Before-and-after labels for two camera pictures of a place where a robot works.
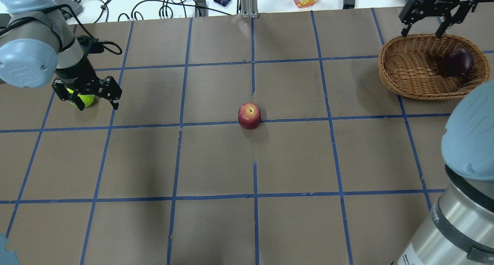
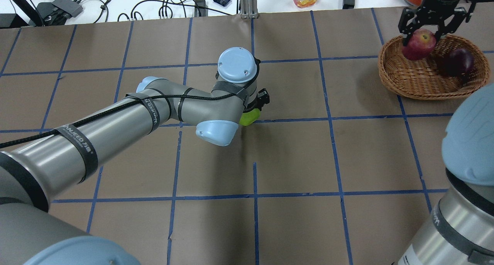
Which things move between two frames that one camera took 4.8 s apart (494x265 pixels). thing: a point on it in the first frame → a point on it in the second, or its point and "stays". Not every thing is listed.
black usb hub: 76,8 stays
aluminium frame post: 249,2 stays
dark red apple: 458,62 stays
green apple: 88,100 → 247,118
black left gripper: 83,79 → 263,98
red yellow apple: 249,115 → 421,43
